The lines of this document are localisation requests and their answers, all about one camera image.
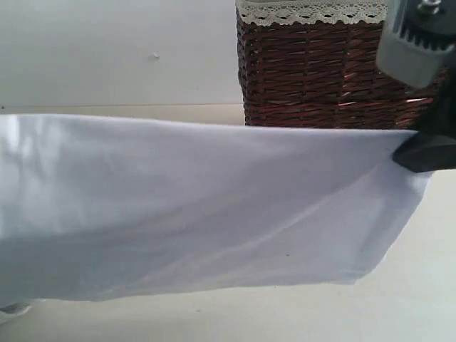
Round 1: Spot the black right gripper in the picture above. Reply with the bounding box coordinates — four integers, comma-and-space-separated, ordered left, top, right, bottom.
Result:
393, 68, 456, 173

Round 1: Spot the dark brown wicker basket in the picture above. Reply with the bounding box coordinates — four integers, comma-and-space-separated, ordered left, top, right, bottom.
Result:
237, 20, 446, 130

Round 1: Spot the white t-shirt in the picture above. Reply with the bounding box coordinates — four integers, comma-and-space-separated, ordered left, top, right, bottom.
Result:
1, 114, 430, 306

